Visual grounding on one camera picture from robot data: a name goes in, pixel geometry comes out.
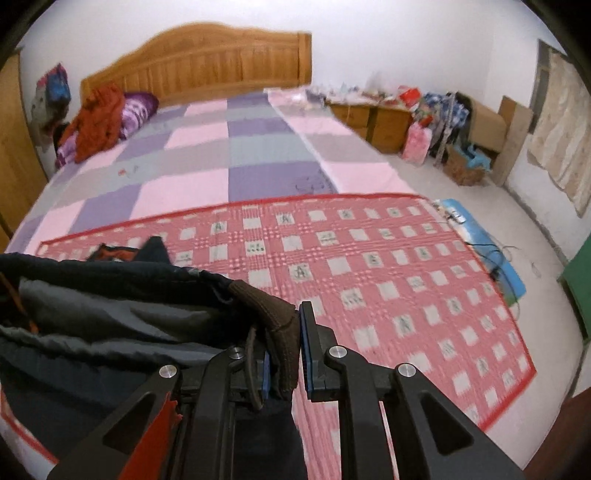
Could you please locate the pile of small household clutter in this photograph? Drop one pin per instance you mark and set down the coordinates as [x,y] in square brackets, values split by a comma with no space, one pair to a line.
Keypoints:
[360,92]

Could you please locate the colourful hanging bag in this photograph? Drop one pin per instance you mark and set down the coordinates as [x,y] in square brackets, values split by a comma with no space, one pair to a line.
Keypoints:
[53,92]

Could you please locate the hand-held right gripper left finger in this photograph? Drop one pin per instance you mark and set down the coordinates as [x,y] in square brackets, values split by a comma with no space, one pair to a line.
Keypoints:
[265,374]

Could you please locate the blue floor mat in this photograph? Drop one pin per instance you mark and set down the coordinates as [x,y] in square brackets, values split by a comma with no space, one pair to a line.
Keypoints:
[494,249]

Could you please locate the wooden wardrobe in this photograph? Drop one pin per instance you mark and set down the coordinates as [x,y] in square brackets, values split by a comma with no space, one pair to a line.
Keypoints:
[14,152]

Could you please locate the orange jacket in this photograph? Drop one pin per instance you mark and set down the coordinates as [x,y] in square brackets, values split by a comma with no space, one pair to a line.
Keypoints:
[97,120]

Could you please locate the wooden headboard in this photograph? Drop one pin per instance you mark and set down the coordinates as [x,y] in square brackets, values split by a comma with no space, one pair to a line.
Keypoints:
[207,64]

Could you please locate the red checked quilted mat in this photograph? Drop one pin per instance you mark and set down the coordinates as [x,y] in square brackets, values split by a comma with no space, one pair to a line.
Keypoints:
[392,277]

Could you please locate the wooden nightstand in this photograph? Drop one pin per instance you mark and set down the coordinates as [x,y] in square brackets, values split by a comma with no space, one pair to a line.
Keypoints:
[388,124]

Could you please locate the plaid clothes pile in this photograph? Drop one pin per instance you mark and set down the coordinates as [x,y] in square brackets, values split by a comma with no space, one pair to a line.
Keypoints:
[443,108]

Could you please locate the small brown basket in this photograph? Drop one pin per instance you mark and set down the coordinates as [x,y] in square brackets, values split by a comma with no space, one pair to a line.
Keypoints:
[464,170]

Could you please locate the red gift box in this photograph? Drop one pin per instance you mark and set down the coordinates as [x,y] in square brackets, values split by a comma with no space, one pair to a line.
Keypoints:
[410,98]

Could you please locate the pink bag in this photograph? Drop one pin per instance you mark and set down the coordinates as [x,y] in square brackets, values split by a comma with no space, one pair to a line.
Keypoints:
[418,143]

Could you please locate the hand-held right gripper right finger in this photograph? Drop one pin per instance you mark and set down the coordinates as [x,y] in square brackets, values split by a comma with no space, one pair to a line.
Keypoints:
[307,350]

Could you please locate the white power strip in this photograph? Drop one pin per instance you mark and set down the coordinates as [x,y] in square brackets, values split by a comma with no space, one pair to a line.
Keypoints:
[454,216]

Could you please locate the beige patterned curtain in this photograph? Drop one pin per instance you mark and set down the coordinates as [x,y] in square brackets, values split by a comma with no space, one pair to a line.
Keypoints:
[561,124]

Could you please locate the dark navy padded jacket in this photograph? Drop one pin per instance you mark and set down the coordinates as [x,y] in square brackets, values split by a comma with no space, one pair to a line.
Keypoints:
[115,314]

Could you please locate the brown wooden door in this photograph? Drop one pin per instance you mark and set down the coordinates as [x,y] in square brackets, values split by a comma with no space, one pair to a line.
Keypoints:
[568,443]

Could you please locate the bed with patchwork sheet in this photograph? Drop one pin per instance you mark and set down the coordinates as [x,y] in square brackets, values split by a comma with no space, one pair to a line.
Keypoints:
[198,152]

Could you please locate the green cabinet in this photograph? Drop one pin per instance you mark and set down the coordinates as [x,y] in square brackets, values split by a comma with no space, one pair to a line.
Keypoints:
[577,295]

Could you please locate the large cardboard box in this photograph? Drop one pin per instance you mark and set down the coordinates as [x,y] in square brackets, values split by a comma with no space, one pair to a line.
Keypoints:
[485,122]

